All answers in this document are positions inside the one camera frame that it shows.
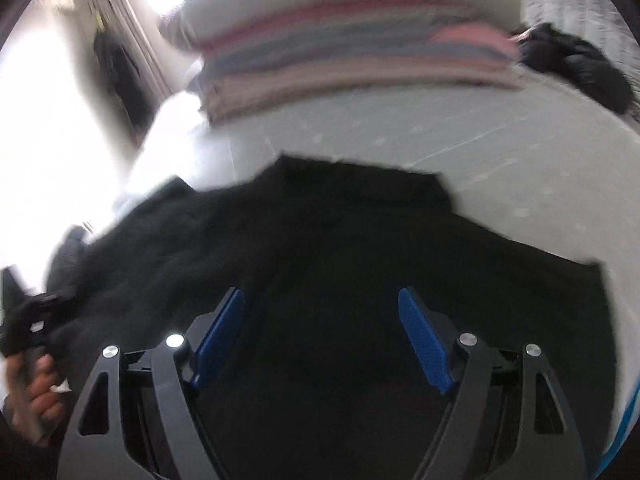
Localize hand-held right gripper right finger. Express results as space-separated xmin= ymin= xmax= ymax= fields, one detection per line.
xmin=397 ymin=286 xmax=587 ymax=480

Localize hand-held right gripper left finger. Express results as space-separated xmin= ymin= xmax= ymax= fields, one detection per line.
xmin=56 ymin=286 xmax=247 ymax=480

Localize black coat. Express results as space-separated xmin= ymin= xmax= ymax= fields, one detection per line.
xmin=42 ymin=155 xmax=621 ymax=480

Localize hanging dark clothes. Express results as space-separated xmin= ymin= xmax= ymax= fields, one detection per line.
xmin=91 ymin=29 xmax=152 ymax=133

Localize person's left hand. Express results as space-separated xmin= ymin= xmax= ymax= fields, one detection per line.
xmin=5 ymin=352 xmax=67 ymax=447

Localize dark crumpled puffer jacket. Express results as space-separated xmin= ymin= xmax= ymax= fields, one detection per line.
xmin=46 ymin=225 xmax=94 ymax=292

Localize bed with grey checked sheet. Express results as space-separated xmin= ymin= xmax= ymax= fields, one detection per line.
xmin=114 ymin=0 xmax=640 ymax=461

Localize stack of folded blankets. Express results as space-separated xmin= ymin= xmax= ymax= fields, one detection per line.
xmin=187 ymin=6 xmax=527 ymax=124

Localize black puffer jacket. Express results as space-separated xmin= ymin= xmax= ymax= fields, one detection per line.
xmin=516 ymin=21 xmax=636 ymax=116

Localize light curtain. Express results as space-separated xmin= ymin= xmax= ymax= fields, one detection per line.
xmin=77 ymin=0 xmax=168 ymax=98

